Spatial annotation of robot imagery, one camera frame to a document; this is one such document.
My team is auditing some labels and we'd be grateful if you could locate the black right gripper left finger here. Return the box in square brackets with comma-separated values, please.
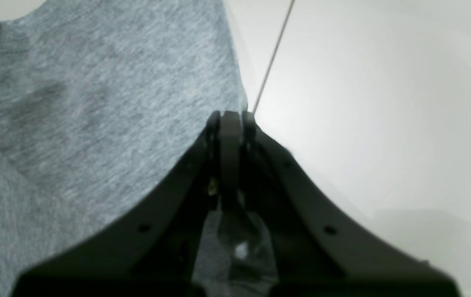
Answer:
[12, 111, 240, 297]

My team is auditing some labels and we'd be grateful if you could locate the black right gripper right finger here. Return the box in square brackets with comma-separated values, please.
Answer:
[240, 112, 460, 297]

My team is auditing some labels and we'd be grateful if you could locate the grey T-shirt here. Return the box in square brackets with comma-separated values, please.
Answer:
[0, 0, 248, 297]

